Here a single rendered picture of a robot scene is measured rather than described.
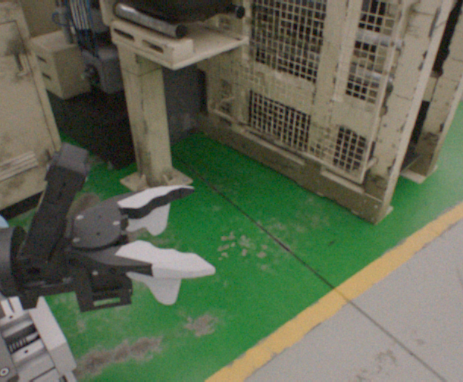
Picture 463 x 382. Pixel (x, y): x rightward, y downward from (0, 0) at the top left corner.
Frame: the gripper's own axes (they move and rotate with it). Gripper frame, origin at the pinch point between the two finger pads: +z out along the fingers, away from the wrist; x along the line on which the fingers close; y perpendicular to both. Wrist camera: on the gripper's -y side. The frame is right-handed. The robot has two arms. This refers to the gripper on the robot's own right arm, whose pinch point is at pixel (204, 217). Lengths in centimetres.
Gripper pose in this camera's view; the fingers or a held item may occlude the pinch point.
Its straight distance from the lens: 46.1
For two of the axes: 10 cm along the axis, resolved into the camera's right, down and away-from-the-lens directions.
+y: 0.3, 8.5, 5.2
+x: 2.0, 5.1, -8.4
